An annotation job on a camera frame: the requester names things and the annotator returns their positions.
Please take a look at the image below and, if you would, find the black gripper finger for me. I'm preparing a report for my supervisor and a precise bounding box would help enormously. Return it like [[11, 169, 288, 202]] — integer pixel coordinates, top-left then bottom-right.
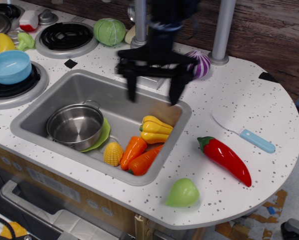
[[125, 71, 138, 102], [168, 72, 194, 105]]

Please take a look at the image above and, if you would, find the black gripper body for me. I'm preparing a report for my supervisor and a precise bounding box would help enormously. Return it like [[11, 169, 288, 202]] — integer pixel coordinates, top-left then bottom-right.
[[117, 37, 198, 78]]

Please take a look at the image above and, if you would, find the red toy chili pepper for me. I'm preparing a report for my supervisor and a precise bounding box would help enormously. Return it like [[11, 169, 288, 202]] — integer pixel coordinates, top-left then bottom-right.
[[197, 136, 252, 187]]

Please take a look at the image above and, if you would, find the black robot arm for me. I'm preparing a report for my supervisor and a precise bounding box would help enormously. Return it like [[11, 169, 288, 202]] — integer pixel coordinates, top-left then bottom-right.
[[117, 0, 199, 105]]

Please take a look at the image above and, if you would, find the yellow toy bell pepper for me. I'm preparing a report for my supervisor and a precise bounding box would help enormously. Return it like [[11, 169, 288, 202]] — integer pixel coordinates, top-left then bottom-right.
[[139, 115, 174, 144]]

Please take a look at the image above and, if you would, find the small steel pan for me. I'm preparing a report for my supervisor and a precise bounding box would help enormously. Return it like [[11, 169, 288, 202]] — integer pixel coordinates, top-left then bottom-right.
[[46, 99, 105, 151]]

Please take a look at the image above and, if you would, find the purple striped toy onion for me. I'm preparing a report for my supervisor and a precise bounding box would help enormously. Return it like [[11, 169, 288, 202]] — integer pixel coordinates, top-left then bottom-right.
[[185, 50, 211, 79]]

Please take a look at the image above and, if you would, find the cream toy potato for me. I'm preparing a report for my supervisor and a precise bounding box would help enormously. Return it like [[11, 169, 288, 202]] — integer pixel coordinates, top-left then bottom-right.
[[124, 25, 136, 45]]

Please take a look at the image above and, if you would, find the grey metal pole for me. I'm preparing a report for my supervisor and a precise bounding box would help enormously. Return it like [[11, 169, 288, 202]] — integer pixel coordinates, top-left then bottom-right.
[[208, 0, 236, 66]]

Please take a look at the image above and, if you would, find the green toy cabbage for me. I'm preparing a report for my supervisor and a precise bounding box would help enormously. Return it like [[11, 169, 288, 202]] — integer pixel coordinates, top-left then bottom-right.
[[93, 18, 126, 47]]

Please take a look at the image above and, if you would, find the green plastic plate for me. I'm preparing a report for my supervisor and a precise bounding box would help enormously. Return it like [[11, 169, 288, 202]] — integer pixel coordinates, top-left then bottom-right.
[[80, 118, 111, 153]]

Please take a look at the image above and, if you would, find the black tape by burner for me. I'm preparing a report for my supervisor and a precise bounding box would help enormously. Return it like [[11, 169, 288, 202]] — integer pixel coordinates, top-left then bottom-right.
[[64, 59, 78, 69]]

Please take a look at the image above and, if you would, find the upper orange toy carrot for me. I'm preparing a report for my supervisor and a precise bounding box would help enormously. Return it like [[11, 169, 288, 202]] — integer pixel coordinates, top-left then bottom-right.
[[120, 136, 147, 171]]

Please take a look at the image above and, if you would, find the orange toy carrot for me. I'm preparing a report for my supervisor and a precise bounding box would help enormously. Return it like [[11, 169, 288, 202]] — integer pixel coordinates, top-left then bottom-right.
[[127, 144, 164, 176], [120, 136, 147, 171]]

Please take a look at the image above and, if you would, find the back right stove burner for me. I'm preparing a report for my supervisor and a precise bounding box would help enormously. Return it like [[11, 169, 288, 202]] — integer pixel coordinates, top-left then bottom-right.
[[35, 22, 99, 59]]

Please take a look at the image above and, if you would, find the stove burner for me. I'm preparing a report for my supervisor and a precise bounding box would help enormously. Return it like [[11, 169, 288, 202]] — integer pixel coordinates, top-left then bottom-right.
[[0, 62, 49, 110], [35, 22, 99, 59], [0, 3, 25, 31]]

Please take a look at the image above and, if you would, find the yellow toy corn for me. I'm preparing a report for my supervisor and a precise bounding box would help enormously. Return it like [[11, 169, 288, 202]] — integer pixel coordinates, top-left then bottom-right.
[[103, 142, 124, 167]]

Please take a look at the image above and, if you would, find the black tape right edge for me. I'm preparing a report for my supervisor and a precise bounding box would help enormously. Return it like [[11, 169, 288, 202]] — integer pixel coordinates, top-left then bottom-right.
[[258, 72, 278, 83]]

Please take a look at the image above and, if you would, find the lower orange toy carrot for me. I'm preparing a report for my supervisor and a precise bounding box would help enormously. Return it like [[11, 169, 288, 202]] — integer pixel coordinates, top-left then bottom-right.
[[127, 144, 164, 176]]

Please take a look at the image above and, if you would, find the white blue toy knife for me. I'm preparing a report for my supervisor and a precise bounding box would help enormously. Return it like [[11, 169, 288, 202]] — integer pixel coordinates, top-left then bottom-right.
[[211, 112, 276, 154]]

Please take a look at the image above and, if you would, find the grey stove knob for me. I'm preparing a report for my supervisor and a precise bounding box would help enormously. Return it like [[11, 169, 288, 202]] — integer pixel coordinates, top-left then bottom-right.
[[38, 9, 59, 26]]

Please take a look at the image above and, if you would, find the steel sink basin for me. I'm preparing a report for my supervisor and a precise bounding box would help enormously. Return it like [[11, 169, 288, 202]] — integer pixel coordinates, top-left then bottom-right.
[[9, 69, 193, 187]]

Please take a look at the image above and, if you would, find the green toy broccoli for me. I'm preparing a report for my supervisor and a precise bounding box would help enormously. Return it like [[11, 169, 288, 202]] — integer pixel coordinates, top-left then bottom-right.
[[16, 32, 35, 52]]

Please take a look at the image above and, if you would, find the green toy pear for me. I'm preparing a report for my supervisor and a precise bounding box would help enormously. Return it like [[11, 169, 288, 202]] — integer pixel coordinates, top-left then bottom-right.
[[164, 178, 200, 208]]

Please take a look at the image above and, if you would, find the red white toy piece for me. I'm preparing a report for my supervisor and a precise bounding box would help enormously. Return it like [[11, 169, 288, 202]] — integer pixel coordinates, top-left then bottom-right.
[[19, 10, 39, 32]]

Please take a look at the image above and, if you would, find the blue plastic bowl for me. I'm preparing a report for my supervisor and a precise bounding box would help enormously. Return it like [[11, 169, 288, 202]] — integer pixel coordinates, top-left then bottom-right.
[[0, 50, 32, 85]]

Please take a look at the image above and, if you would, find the yellow toy banana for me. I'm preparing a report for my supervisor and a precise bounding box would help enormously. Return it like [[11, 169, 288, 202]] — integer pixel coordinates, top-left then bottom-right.
[[0, 33, 15, 53]]

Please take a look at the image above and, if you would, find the front left stove burner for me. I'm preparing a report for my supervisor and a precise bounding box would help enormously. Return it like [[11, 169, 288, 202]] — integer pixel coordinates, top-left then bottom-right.
[[0, 62, 49, 110]]

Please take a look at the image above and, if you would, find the back left stove burner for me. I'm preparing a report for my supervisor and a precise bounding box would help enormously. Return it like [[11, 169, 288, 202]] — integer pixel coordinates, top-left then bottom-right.
[[0, 3, 25, 31]]

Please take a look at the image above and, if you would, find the yellow object bottom left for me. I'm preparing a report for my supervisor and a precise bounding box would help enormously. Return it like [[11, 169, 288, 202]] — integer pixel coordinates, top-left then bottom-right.
[[0, 221, 28, 239]]

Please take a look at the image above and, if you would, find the oven door handle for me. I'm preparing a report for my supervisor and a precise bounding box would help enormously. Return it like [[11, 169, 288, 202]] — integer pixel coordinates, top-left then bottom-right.
[[0, 180, 95, 240]]

